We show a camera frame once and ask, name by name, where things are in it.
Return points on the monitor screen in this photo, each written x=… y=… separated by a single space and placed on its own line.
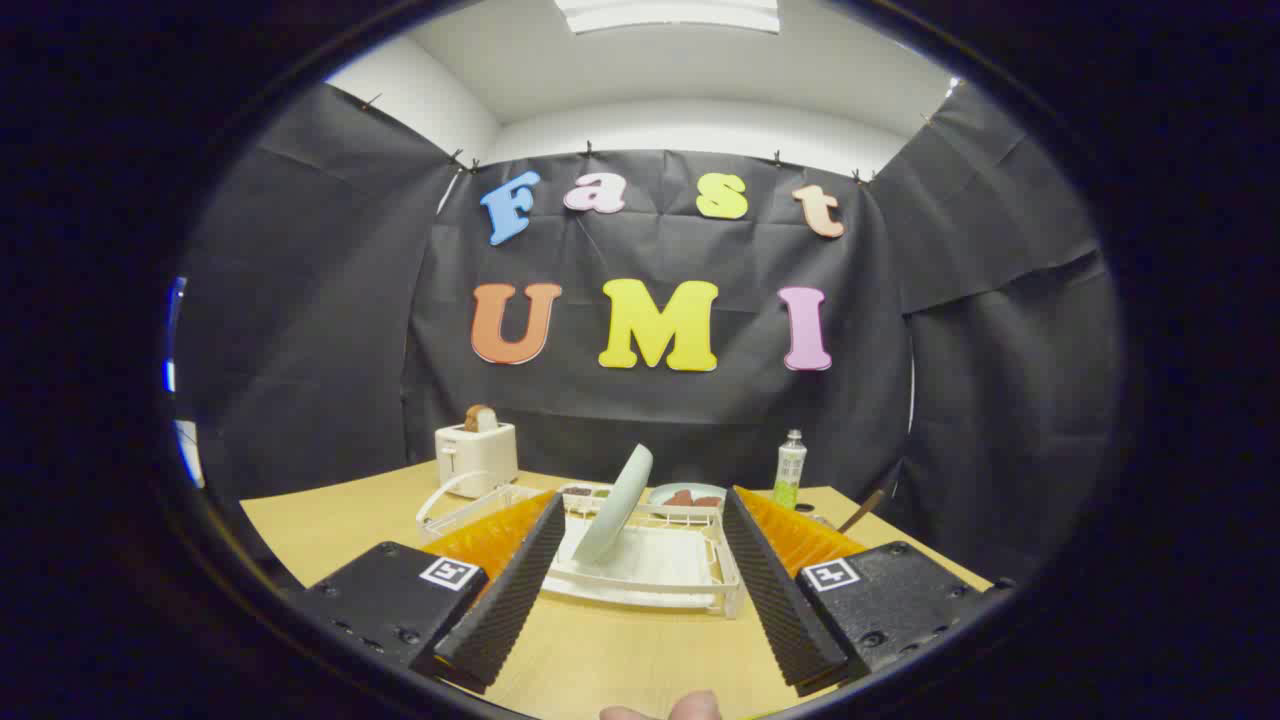
x=187 y=450

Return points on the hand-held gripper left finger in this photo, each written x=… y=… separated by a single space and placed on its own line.
x=510 y=590

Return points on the green label drink bottle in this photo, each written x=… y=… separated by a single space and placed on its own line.
x=789 y=470

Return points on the white drip tray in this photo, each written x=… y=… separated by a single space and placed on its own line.
x=650 y=560

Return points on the toasted bread slice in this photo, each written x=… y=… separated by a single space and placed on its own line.
x=480 y=418

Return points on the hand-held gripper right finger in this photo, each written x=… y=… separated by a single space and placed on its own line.
x=775 y=590

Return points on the cream toaster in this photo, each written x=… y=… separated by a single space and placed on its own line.
x=476 y=458

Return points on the pale green serving plate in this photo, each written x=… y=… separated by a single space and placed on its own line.
x=660 y=494

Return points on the white divided condiment tray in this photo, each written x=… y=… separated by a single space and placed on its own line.
x=585 y=491

